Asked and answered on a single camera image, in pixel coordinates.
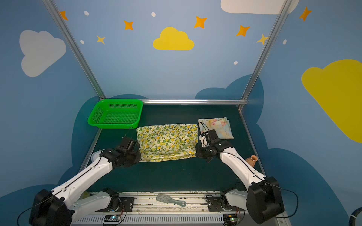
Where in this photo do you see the pastel floral skirt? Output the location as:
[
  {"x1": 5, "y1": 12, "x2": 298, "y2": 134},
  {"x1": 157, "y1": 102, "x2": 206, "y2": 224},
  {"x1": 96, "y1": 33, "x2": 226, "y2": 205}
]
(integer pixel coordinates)
[{"x1": 198, "y1": 117, "x2": 234, "y2": 139}]

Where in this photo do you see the green lemon print skirt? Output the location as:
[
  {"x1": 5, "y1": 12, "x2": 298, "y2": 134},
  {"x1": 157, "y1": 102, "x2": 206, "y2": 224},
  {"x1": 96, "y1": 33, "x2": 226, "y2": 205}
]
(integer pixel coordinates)
[{"x1": 136, "y1": 124, "x2": 199, "y2": 162}]

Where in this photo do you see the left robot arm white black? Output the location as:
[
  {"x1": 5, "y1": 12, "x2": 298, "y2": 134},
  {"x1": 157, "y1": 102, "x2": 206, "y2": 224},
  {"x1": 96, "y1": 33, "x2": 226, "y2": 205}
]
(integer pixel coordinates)
[{"x1": 28, "y1": 146, "x2": 141, "y2": 226}]

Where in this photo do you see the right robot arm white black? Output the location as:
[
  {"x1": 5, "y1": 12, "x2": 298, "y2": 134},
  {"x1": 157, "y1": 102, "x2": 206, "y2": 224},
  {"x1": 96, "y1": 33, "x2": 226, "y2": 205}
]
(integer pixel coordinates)
[{"x1": 196, "y1": 141, "x2": 285, "y2": 225}]

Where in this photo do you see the terracotta ribbed vase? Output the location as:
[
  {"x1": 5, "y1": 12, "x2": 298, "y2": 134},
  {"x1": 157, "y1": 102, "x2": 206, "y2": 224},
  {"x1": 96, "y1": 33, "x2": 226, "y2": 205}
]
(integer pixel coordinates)
[{"x1": 245, "y1": 155, "x2": 258, "y2": 167}]

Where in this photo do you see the green plastic basket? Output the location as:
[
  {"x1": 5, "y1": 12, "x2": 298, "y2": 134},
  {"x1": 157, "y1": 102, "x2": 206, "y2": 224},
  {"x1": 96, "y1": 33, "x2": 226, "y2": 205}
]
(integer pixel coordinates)
[{"x1": 88, "y1": 99, "x2": 143, "y2": 129}]

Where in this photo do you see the green hair brush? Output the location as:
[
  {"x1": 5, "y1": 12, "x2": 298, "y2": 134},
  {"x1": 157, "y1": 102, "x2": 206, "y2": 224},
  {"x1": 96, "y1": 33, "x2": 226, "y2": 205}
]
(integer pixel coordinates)
[{"x1": 156, "y1": 194, "x2": 187, "y2": 208}]

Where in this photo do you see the left controller circuit board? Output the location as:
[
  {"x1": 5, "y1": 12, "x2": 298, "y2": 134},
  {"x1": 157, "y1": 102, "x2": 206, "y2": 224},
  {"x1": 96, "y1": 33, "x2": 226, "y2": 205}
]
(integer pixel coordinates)
[{"x1": 102, "y1": 215, "x2": 122, "y2": 226}]

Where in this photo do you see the controller circuit board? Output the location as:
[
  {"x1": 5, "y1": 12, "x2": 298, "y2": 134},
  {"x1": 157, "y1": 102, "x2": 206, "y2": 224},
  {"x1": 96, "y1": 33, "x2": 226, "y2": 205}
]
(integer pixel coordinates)
[
  {"x1": 102, "y1": 215, "x2": 122, "y2": 226},
  {"x1": 223, "y1": 215, "x2": 239, "y2": 226}
]

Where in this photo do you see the right controller circuit board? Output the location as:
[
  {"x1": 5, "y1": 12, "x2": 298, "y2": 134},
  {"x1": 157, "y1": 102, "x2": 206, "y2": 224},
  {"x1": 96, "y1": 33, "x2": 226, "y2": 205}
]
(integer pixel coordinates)
[{"x1": 223, "y1": 215, "x2": 239, "y2": 226}]

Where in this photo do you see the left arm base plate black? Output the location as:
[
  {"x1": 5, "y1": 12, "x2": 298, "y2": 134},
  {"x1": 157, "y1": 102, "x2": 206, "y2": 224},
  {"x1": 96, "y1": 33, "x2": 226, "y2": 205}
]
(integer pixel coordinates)
[{"x1": 104, "y1": 197, "x2": 135, "y2": 212}]

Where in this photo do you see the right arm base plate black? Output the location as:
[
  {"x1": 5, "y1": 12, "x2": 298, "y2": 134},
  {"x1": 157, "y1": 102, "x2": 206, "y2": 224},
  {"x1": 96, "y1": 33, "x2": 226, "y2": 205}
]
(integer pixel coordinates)
[{"x1": 205, "y1": 195, "x2": 245, "y2": 212}]

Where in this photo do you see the aluminium rail base frame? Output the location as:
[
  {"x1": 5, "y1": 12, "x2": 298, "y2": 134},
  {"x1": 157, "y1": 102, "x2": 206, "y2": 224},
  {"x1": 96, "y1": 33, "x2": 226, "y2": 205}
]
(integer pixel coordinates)
[{"x1": 45, "y1": 192, "x2": 292, "y2": 226}]

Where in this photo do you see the black hose at corner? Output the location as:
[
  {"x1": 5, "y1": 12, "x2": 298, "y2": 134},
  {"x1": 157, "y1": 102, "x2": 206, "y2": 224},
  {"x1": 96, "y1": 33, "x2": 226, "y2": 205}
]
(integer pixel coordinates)
[{"x1": 348, "y1": 207, "x2": 362, "y2": 226}]

